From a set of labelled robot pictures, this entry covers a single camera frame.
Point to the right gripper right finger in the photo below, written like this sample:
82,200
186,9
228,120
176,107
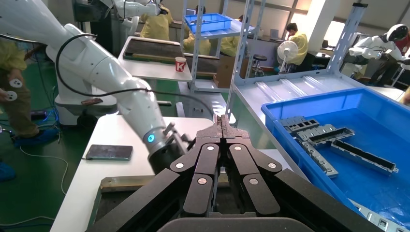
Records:
246,166

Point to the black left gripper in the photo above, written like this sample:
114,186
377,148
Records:
166,160

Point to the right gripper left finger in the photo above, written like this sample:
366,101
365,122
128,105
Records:
198,166

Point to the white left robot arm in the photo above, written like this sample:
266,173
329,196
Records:
96,70

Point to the flat grey metal part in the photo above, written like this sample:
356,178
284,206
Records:
288,121

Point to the black container with brass edges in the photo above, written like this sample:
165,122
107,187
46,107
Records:
110,205

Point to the dark grey slotted part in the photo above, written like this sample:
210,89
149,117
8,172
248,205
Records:
307,125

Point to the long silver clip part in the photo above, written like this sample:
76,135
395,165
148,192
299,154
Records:
320,160

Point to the light silver ribbed part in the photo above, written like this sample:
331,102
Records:
315,131

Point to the narrow dark framed part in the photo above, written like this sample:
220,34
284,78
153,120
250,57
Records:
333,134

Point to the long black channel part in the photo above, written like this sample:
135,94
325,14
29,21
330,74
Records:
365,155

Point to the short silver ribbed part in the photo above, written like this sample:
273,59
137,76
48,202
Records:
368,213

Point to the grey ribbed plate part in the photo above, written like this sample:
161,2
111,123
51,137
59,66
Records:
397,228

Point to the white round hand controller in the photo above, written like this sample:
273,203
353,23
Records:
11,95
15,83

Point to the dark smartphone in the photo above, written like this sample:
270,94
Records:
109,152

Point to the white table with rounded corners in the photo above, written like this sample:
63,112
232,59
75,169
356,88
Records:
102,131

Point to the grey metal rack with shelves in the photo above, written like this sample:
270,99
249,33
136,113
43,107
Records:
208,86

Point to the small brown flat device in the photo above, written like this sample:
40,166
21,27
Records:
91,101

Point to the paper cup with red letter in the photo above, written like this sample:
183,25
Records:
180,64

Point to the brown cardboard box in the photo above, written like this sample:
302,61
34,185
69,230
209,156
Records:
224,70

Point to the black round stool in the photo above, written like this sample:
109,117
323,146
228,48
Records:
259,58

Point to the person in yellow coat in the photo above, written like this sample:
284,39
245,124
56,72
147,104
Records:
205,48
157,25
16,112
230,44
299,48

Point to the white standing fan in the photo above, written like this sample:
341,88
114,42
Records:
287,49

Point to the large blue plastic bin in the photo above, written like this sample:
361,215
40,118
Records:
368,121

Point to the black power strip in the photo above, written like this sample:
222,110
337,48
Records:
39,113

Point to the grey laptop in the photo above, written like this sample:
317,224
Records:
274,33

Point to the small blue plastic bin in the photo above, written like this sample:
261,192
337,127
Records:
208,22

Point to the white humanoid robot black visor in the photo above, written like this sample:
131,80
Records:
371,44

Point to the white pedestal desk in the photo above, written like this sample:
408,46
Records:
153,69

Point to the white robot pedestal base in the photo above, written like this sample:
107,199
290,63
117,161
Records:
64,102

